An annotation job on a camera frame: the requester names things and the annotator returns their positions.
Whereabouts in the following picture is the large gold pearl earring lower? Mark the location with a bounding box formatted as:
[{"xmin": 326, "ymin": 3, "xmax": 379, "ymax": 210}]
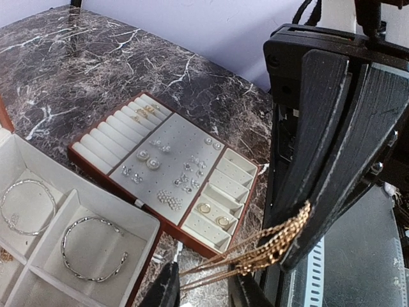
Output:
[{"xmin": 146, "ymin": 158, "xmax": 161, "ymax": 171}]

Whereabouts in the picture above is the gold chain necklace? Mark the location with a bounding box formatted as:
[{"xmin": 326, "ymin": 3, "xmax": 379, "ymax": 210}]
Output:
[{"xmin": 177, "ymin": 200, "xmax": 313, "ymax": 292}]

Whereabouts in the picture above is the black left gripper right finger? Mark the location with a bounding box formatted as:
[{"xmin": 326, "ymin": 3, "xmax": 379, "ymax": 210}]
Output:
[{"xmin": 228, "ymin": 269, "xmax": 274, "ymax": 307}]

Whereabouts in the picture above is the pearl cluster earring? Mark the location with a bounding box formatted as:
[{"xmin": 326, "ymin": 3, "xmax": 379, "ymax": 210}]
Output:
[
  {"xmin": 167, "ymin": 197, "xmax": 182, "ymax": 211},
  {"xmin": 157, "ymin": 190, "xmax": 173, "ymax": 203}
]

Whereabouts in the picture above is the large gold pearl earring upper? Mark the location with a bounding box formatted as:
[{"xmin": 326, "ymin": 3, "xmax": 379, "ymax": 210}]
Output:
[{"xmin": 135, "ymin": 150, "xmax": 150, "ymax": 161}]

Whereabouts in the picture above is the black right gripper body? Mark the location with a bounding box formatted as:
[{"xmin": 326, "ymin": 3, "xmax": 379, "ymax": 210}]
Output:
[{"xmin": 263, "ymin": 24, "xmax": 408, "ymax": 230}]

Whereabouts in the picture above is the white slotted cable duct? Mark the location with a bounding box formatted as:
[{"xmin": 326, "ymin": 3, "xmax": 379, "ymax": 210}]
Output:
[{"xmin": 302, "ymin": 237, "xmax": 325, "ymax": 307}]

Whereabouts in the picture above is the pearl cluster earring lower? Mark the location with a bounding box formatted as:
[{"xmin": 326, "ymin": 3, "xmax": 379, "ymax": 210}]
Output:
[{"xmin": 167, "ymin": 197, "xmax": 182, "ymax": 211}]

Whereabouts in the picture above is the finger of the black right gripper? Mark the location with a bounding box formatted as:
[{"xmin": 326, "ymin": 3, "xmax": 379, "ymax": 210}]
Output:
[
  {"xmin": 281, "ymin": 64, "xmax": 408, "ymax": 271},
  {"xmin": 265, "ymin": 49, "xmax": 351, "ymax": 227}
]

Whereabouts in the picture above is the large gold pearl earring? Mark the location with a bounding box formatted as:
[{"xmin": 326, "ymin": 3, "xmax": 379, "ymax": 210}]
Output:
[
  {"xmin": 135, "ymin": 150, "xmax": 150, "ymax": 161},
  {"xmin": 146, "ymin": 158, "xmax": 161, "ymax": 171}
]

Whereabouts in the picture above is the tangled chain bracelet in box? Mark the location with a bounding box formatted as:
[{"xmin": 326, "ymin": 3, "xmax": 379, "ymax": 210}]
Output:
[{"xmin": 0, "ymin": 248, "xmax": 15, "ymax": 265}]

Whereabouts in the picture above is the brown jewelry display tray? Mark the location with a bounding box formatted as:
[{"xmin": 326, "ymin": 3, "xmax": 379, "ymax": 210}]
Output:
[{"xmin": 68, "ymin": 91, "xmax": 259, "ymax": 258}]

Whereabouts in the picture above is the pearl cluster earring upper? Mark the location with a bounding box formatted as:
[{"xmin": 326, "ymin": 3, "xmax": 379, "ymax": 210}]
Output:
[{"xmin": 157, "ymin": 190, "xmax": 173, "ymax": 203}]

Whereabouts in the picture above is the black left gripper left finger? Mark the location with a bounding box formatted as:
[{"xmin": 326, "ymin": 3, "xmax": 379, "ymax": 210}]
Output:
[{"xmin": 143, "ymin": 262, "xmax": 180, "ymax": 307}]

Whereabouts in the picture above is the red wooden jewelry box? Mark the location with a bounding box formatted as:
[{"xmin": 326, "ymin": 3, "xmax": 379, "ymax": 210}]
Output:
[{"xmin": 1, "ymin": 109, "xmax": 161, "ymax": 306}]

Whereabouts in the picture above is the twisted silver bangle in box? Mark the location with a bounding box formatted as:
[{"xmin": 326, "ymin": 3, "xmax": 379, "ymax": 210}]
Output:
[{"xmin": 60, "ymin": 216, "xmax": 129, "ymax": 283}]

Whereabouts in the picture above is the small pearl stud lower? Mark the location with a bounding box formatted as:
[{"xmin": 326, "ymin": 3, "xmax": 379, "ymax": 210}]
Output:
[{"xmin": 213, "ymin": 143, "xmax": 223, "ymax": 150}]

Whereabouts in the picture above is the black right frame post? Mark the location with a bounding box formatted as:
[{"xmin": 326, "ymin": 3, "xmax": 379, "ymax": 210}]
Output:
[{"xmin": 70, "ymin": 0, "xmax": 82, "ymax": 8}]

